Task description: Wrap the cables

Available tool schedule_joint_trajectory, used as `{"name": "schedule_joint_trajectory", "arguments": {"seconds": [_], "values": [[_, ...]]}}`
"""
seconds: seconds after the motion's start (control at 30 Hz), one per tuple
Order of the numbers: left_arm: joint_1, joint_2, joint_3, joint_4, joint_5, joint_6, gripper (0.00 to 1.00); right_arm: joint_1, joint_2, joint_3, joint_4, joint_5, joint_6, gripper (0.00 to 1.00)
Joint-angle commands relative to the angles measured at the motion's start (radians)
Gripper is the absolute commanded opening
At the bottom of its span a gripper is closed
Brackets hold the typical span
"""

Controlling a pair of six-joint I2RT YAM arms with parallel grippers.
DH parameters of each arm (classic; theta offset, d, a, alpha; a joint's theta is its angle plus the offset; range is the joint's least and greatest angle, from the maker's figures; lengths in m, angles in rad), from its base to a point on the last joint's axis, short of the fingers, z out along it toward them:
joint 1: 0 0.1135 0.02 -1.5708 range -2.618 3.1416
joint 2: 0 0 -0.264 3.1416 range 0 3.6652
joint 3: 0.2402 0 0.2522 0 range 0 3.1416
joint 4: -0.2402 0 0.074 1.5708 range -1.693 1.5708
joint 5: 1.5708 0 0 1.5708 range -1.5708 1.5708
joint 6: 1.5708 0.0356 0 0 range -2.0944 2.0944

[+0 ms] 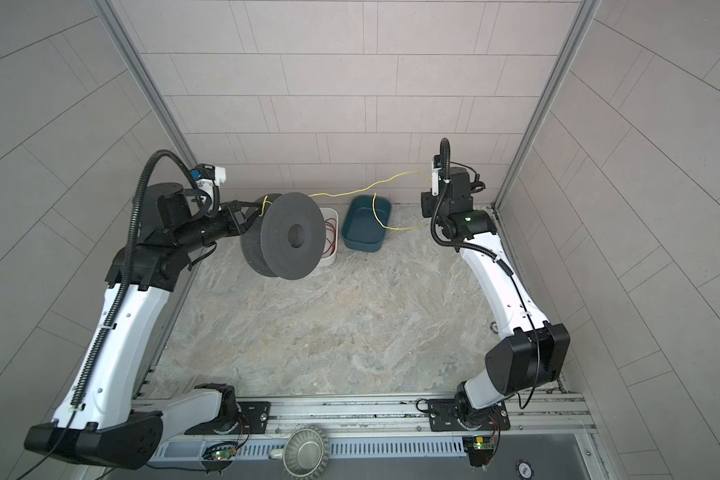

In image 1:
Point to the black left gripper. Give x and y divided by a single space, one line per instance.
233 223

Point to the aluminium corner profile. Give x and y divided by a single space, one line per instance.
156 102
581 22

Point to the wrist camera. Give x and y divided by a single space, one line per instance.
459 179
209 178

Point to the teal plastic bin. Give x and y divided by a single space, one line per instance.
362 229

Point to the white plastic bin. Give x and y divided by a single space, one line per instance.
329 254

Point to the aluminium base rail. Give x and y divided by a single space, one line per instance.
401 415

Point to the aluminium corner profile left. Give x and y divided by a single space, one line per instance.
156 102

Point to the aluminium corner profile right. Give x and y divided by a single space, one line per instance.
581 22

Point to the round grey knob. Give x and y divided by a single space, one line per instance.
306 453

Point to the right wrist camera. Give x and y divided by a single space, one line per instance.
459 179

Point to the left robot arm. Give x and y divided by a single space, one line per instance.
175 212

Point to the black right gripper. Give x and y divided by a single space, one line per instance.
428 209

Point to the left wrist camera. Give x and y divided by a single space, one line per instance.
209 178

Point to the grey perforated cable spool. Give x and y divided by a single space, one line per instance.
287 237

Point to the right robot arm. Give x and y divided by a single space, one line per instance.
531 350

